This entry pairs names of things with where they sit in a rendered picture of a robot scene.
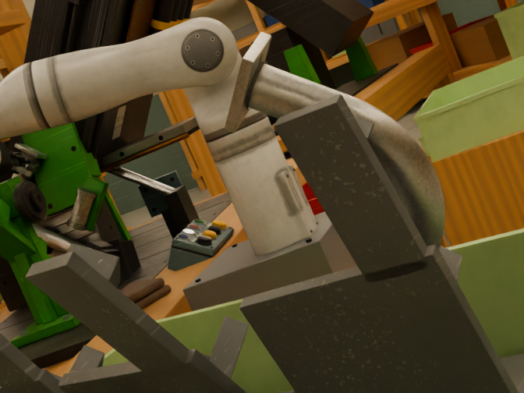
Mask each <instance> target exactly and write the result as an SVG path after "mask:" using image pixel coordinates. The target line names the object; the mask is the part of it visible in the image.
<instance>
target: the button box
mask: <svg viewBox="0 0 524 393"><path fill-rule="evenodd" d="M201 221H203V220H201ZM189 225H198V226H199V228H191V227H189ZM189 225H188V226H187V227H186V228H184V229H190V230H193V231H194V233H187V232H184V231H183V230H184V229H183V230H182V231H181V232H180V233H179V235H180V234H183V235H187V236H189V238H188V239H184V238H180V237H178V235H177V236H176V237H175V238H174V239H173V240H172V246H171V252H170V256H169V261H168V269H169V270H173V271H178V270H181V269H183V268H185V267H189V266H191V265H194V264H197V263H199V262H202V261H205V260H208V259H210V258H212V257H214V255H215V254H216V253H217V252H218V251H219V250H220V249H221V248H222V247H223V245H225V244H226V243H227V242H228V240H229V239H230V238H231V237H232V236H233V232H234V229H233V228H231V227H227V228H224V229H221V233H216V238H214V239H212V241H211V243H210V244H204V243H199V242H198V241H197V238H198V237H199V235H203V234H204V231H206V230H208V228H209V226H211V225H212V222H209V221H204V223H203V224H201V223H196V222H195V221H194V220H193V221H192V222H191V223H190V224H189Z"/></svg>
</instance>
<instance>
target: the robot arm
mask: <svg viewBox="0 0 524 393"><path fill-rule="evenodd" d="M241 61H242V56H241V55H240V53H239V49H238V48H237V44H236V41H235V38H234V36H233V34H232V32H231V31H230V29H229V28H227V26H226V25H224V24H223V23H221V22H220V21H218V20H216V19H212V18H209V17H197V18H192V19H189V20H187V21H185V22H183V23H180V24H178V25H176V26H173V27H170V28H168V29H166V30H163V31H161V32H158V33H156V34H152V35H150V36H147V37H143V38H141V39H139V40H135V41H131V42H128V43H125V44H117V45H112V46H105V47H99V48H90V49H86V50H81V51H74V52H70V53H66V54H62V55H56V56H52V57H49V58H44V59H41V60H37V61H34V62H28V63H26V64H23V65H20V66H19V67H17V68H16V69H14V70H13V71H12V72H11V73H10V74H9V75H7V76H6V77H5V78H4V79H3V80H2V81H1V83H0V176H2V175H3V174H5V173H6V174H9V173H15V174H19V173H22V175H21V176H22V177H23V179H25V180H29V179H30V178H31V177H32V176H33V174H34V172H36V171H37V170H38V167H39V164H40V162H39V161H36V160H29V159H25V158H24V157H22V156H21V154H22V153H20V152H13V151H12V150H9V149H8V148H7V146H6V145H5V144H4V143H3V142H2V141H1V140H4V139H7V138H10V137H14V136H20V135H23V134H27V133H33V132H37V131H41V130H44V129H50V128H54V127H56V126H62V125H65V124H68V123H71V122H76V121H80V120H82V119H86V118H89V117H91V116H93V115H97V114H100V113H102V112H105V111H107V110H109V109H112V108H114V107H117V106H119V105H121V104H124V103H126V102H127V101H131V100H132V99H135V98H138V97H142V96H145V95H148V94H154V93H158V92H163V91H168V90H176V89H181V88H183V90H184V91H185V93H186V96H187V98H188V100H189V103H190V105H191V108H192V109H193V113H194V115H195V117H196V120H197V123H198V125H199V127H200V131H201V132H202V134H203V136H204V139H205V141H206V144H207V146H208V149H209V151H210V152H211V156H212V158H213V159H214V162H215V164H216V167H217V169H218V171H219V174H220V176H221V179H222V181H223V183H224V184H225V188H226V189H227V192H228V194H229V197H230V199H231V201H232V204H233V206H234V208H235V211H236V213H237V215H238V217H239V220H240V222H241V224H242V226H243V229H244V231H245V233H246V236H247V238H248V240H249V242H250V245H251V246H252V248H253V251H254V253H255V255H256V256H263V255H266V254H269V253H273V252H276V251H279V250H282V249H284V248H286V247H288V246H291V245H293V244H295V243H297V242H299V241H301V240H303V239H306V238H308V237H311V236H312V234H313V233H314V232H315V230H316V229H317V227H318V226H319V225H318V222H317V220H316V218H315V217H314V214H313V212H312V209H311V207H310V204H309V202H308V200H307V198H306V194H305V193H304V191H303V188H302V186H301V183H300V181H299V178H298V176H297V174H296V170H295V169H294V167H293V166H292V165H288V163H287V161H286V159H285V156H284V154H283V152H282V150H281V147H280V145H279V142H278V140H277V137H276V136H275V134H274V130H273V129H272V126H271V124H270V121H269V119H268V117H267V114H264V113H263V112H259V111H257V110H254V109H250V111H248V113H247V114H246V117H245V118H244V120H243V121H242V122H241V124H240V126H239V128H238V129H237V130H236V132H235V133H234V132H231V131H229V130H227V129H225V123H226V119H227V116H228V110H229V107H230V104H231V101H232V95H233V92H234V89H235V83H236V80H237V76H238V74H239V68H240V65H241Z"/></svg>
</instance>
